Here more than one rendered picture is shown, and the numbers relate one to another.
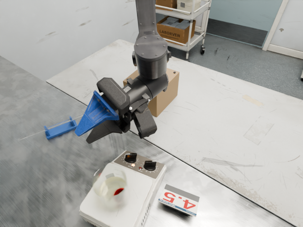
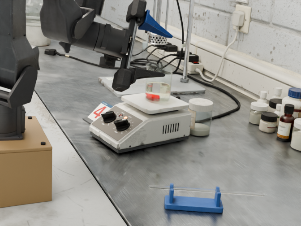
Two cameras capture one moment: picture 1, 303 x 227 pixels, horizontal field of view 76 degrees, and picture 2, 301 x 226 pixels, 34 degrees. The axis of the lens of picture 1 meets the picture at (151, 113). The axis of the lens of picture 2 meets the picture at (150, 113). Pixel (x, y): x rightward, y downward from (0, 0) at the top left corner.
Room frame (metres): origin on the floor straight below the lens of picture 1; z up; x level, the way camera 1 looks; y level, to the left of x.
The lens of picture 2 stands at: (1.12, 0.58, 1.32)
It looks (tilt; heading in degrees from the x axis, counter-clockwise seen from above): 18 degrees down; 208
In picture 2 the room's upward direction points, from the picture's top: 4 degrees clockwise
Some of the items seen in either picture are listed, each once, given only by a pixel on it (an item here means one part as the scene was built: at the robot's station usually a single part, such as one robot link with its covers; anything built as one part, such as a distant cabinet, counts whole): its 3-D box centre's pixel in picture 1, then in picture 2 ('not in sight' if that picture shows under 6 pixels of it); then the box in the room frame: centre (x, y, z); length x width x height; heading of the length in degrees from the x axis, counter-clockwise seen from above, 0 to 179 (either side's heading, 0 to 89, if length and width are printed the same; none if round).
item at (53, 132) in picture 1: (60, 127); (194, 197); (0.41, 0.30, 0.92); 0.10 x 0.03 x 0.04; 119
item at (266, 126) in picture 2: not in sight; (268, 122); (-0.06, 0.29, 0.92); 0.04 x 0.04 x 0.04
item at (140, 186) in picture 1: (117, 194); (154, 102); (0.16, 0.08, 0.98); 0.12 x 0.12 x 0.01; 65
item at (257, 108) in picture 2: not in sight; (258, 113); (-0.10, 0.25, 0.93); 0.05 x 0.05 x 0.05
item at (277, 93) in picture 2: not in sight; (276, 102); (-0.20, 0.27, 0.94); 0.03 x 0.03 x 0.08
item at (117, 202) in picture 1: (114, 189); (157, 83); (0.16, 0.08, 1.03); 0.07 x 0.06 x 0.08; 61
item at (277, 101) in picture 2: not in sight; (277, 111); (-0.15, 0.29, 0.93); 0.05 x 0.05 x 0.06
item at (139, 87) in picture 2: not in sight; (151, 84); (-0.22, -0.14, 0.91); 0.30 x 0.20 x 0.01; 143
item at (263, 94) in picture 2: not in sight; (261, 104); (-0.16, 0.24, 0.94); 0.03 x 0.03 x 0.07
